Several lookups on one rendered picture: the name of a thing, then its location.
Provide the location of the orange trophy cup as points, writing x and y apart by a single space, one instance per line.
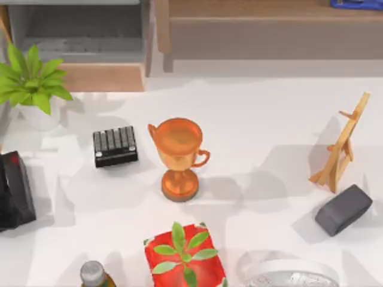
178 146

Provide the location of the black keypad calculator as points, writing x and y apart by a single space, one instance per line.
115 146

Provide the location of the pale wooden drawer front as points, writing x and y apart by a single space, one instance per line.
101 77

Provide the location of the red pot with green plant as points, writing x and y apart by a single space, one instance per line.
184 257

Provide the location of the wooden open shelf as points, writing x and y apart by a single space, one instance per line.
269 36

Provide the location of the wooden easel stand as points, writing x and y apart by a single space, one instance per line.
344 146

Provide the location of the grey pierced drawer inside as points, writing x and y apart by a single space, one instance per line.
80 33

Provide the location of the white round basket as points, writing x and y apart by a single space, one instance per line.
287 272

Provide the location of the bottle with grey cap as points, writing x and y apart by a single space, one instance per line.
95 276

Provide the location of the dark grey block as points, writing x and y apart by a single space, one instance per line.
344 209

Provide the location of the green plant in white pot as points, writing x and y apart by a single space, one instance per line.
31 83

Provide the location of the black box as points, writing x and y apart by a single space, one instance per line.
13 191

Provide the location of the blue object on shelf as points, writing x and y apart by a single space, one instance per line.
356 3

